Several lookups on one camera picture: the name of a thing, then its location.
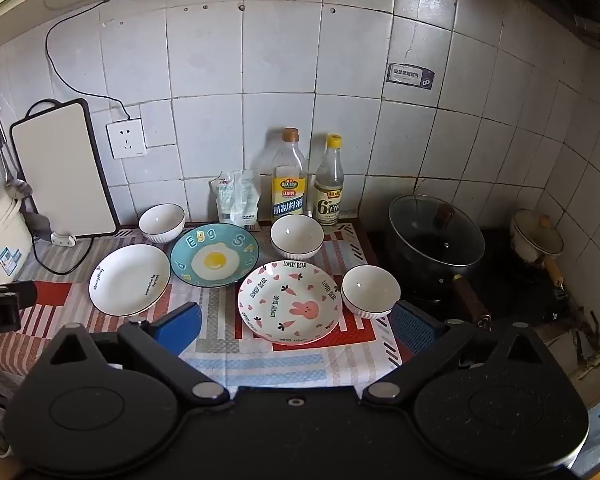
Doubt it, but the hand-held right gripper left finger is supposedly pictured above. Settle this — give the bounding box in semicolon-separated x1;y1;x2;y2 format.
17;301;231;409

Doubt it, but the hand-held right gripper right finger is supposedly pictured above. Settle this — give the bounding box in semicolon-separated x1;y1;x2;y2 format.
362;300;556;407

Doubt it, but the white ribbed bowl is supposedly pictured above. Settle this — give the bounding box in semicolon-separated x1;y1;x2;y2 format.
270;215;325;262
139;204;186;244
341;265;402;318

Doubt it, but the blue fried egg plate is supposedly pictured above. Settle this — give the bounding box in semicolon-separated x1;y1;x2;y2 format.
170;223;260;288

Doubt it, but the patterned table mat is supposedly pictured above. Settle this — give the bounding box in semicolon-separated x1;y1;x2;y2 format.
0;222;412;392

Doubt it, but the white rice cooker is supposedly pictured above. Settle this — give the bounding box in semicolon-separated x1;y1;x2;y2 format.
0;191;33;288

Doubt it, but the white plate with black rim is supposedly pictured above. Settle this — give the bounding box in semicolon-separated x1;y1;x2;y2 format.
89;244;172;317

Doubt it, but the black pot with glass lid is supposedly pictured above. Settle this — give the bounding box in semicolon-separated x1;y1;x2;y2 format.
388;194;492;328

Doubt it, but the black gas stove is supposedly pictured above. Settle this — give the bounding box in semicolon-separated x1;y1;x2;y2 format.
365;230;581;328

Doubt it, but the pink bunny print plate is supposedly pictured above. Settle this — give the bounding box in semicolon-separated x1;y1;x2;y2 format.
237;260;344;345

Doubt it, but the white salt bag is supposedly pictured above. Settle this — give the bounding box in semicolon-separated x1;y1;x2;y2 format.
210;170;261;226

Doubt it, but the white cutting board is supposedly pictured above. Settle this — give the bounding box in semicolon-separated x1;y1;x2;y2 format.
10;98;120;238

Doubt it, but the cream enamel saucepan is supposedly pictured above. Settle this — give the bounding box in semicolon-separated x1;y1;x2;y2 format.
510;208;566;286

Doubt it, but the vinegar bottle yellow cap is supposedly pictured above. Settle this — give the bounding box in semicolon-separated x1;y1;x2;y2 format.
314;133;345;227

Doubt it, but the cooking wine bottle yellow label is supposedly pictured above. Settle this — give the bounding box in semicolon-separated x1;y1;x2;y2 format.
271;127;308;221

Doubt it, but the rusty gas pipe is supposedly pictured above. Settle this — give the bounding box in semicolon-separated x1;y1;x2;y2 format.
570;310;600;386

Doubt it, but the grey power cord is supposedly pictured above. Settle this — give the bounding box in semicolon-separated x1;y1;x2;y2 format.
32;237;94;276

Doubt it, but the white wall socket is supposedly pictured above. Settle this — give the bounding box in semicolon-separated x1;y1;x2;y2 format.
106;117;146;160

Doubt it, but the wall sticker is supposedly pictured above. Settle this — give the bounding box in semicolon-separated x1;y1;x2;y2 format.
386;63;434;91

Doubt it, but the black wall cable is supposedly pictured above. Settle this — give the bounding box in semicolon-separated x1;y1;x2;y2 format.
45;0;412;122

